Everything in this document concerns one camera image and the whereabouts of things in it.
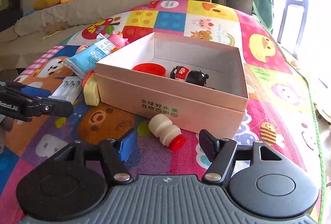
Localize colourful cartoon play mat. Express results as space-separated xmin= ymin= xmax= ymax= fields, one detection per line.
xmin=1 ymin=0 xmax=325 ymax=223

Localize white battery holder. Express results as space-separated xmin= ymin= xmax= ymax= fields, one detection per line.
xmin=49 ymin=76 xmax=83 ymax=104

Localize cream bottle red cap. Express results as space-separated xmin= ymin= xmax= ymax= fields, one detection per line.
xmin=148 ymin=114 xmax=186 ymax=152

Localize pink pig toy ring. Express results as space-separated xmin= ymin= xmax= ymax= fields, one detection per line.
xmin=106 ymin=31 xmax=130 ymax=49

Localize red plastic lid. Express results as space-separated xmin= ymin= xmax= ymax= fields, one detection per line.
xmin=132 ymin=63 xmax=166 ymax=77

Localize pink cardboard box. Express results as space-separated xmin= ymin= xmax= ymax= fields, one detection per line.
xmin=96 ymin=33 xmax=248 ymax=138

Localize yellow bottle pink cap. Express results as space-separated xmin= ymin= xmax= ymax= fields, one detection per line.
xmin=75 ymin=45 xmax=89 ymax=54

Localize beige sofa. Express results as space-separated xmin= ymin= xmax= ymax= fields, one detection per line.
xmin=1 ymin=0 xmax=159 ymax=71

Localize black red toy figure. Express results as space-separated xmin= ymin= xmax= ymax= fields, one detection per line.
xmin=170 ymin=66 xmax=209 ymax=86

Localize yellow flat cushion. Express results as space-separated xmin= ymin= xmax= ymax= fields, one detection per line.
xmin=32 ymin=0 xmax=61 ymax=10

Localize orange plastic toy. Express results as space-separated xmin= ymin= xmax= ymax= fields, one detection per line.
xmin=111 ymin=46 xmax=121 ymax=53

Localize brown leaf toy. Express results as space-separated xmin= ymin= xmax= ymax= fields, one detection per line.
xmin=43 ymin=21 xmax=68 ymax=39

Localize yellow toy camera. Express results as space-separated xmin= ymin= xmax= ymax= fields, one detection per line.
xmin=82 ymin=69 xmax=100 ymax=106

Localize blue white tissue pack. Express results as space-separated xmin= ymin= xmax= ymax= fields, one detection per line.
xmin=62 ymin=34 xmax=116 ymax=79

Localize green hanging towel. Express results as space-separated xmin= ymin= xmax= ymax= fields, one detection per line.
xmin=252 ymin=0 xmax=274 ymax=33

